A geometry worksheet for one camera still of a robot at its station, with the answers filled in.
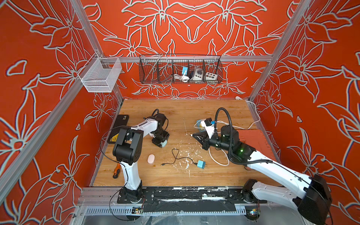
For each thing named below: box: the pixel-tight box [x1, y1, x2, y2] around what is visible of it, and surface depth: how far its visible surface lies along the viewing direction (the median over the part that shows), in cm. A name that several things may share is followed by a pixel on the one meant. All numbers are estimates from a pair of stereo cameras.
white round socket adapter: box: [192, 67, 204, 81], surface depth 93 cm
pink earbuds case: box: [147, 153, 156, 165], surface depth 87 cm
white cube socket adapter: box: [205, 72, 218, 81], surface depth 96 cm
